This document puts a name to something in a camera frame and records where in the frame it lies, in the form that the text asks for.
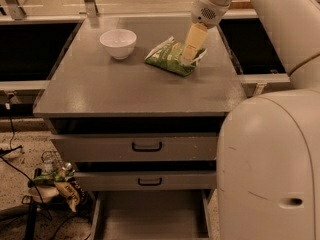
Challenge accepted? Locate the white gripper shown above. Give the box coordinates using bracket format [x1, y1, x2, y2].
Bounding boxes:
[181, 0, 229, 65]

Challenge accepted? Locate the green jalapeno chip bag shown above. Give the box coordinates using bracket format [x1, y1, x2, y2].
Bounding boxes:
[144, 36, 207, 76]

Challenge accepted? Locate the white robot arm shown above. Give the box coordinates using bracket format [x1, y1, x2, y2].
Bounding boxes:
[191, 0, 320, 240]

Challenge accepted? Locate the grey drawer cabinet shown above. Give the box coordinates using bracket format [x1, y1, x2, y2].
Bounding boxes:
[32, 15, 248, 198]

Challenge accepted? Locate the grey top drawer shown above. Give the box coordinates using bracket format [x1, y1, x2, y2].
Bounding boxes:
[51, 133, 217, 162]

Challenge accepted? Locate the grey middle drawer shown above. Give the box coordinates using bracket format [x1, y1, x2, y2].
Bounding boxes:
[75, 171, 216, 191]

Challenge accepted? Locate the green snack bag on floor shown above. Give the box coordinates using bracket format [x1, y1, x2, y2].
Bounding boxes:
[33, 171, 74, 186]

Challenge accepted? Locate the grey open bottom drawer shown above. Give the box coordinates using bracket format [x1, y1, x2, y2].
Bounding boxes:
[90, 190, 212, 240]

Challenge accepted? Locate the white ceramic bowl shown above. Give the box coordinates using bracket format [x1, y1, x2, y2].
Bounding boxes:
[99, 29, 137, 60]

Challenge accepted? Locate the clear plastic bottle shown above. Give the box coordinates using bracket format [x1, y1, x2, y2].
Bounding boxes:
[41, 151, 55, 174]

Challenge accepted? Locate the black floor cable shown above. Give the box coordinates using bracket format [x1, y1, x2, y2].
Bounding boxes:
[0, 93, 54, 220]

